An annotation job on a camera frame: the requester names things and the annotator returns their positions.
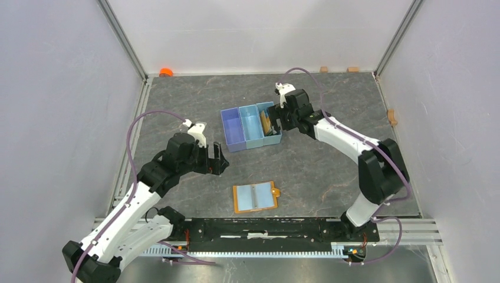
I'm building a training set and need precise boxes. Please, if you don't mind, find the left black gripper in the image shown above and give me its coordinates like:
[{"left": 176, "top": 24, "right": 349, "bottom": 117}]
[{"left": 179, "top": 140, "right": 229, "bottom": 175}]

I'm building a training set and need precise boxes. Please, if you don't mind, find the stack of credit cards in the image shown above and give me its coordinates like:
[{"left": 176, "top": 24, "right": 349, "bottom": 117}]
[{"left": 259, "top": 110, "right": 281, "bottom": 137}]

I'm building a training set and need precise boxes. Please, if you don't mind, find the light blue bin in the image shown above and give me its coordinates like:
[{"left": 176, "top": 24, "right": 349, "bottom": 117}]
[
  {"left": 256, "top": 102, "right": 282, "bottom": 146},
  {"left": 238, "top": 104, "right": 264, "bottom": 149}
]

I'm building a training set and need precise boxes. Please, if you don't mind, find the orange leather card holder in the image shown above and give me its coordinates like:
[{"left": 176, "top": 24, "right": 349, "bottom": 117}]
[{"left": 232, "top": 181, "right": 281, "bottom": 214}]

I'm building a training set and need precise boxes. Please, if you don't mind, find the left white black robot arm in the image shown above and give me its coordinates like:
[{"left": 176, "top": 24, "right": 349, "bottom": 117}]
[{"left": 62, "top": 133, "right": 229, "bottom": 282}]

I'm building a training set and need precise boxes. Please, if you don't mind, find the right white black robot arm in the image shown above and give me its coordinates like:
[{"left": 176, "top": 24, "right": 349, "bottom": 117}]
[{"left": 268, "top": 84, "right": 411, "bottom": 241}]

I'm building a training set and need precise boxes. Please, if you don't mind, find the purple plastic bin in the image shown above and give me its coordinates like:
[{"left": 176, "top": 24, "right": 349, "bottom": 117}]
[{"left": 221, "top": 107, "right": 246, "bottom": 152}]

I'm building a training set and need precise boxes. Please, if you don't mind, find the right wooden block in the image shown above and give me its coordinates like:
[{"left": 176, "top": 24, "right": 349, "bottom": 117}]
[{"left": 347, "top": 67, "right": 360, "bottom": 73}]

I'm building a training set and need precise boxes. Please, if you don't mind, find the orange round cap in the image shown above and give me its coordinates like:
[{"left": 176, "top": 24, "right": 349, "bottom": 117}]
[{"left": 159, "top": 68, "right": 173, "bottom": 77}]

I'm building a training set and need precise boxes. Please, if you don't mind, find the curved wooden piece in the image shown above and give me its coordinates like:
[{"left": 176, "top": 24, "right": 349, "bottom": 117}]
[{"left": 387, "top": 108, "right": 398, "bottom": 127}]

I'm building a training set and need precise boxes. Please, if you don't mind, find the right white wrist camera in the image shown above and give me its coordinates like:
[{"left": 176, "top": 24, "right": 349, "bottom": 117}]
[{"left": 275, "top": 83, "right": 295, "bottom": 108}]

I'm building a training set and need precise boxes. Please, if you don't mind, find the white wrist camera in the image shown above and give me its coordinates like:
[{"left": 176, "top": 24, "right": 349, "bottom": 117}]
[
  {"left": 275, "top": 83, "right": 295, "bottom": 108},
  {"left": 182, "top": 119, "right": 207, "bottom": 148}
]

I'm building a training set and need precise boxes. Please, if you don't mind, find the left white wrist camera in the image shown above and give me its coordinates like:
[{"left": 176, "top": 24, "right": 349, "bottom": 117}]
[{"left": 182, "top": 119, "right": 207, "bottom": 148}]

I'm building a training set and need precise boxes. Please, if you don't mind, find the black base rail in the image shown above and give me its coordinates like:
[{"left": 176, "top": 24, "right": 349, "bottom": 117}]
[{"left": 168, "top": 217, "right": 380, "bottom": 252}]

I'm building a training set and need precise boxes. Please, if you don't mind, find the white slotted cable duct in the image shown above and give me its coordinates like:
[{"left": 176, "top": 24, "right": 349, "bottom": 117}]
[{"left": 140, "top": 244, "right": 348, "bottom": 259}]

